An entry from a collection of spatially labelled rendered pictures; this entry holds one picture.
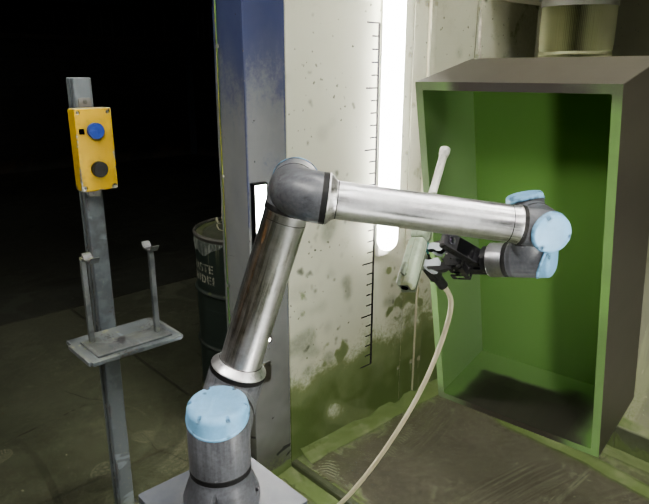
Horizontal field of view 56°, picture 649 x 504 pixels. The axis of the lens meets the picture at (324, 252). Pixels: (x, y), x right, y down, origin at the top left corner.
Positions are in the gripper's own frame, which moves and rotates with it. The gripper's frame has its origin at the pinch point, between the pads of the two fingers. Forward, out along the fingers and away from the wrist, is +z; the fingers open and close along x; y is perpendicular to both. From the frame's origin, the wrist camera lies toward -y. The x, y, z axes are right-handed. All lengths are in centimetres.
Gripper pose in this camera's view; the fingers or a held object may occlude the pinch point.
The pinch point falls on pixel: (418, 255)
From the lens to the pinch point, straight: 174.4
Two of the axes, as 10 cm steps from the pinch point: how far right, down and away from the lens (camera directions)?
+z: -7.9, 0.0, 6.1
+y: 5.2, 5.2, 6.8
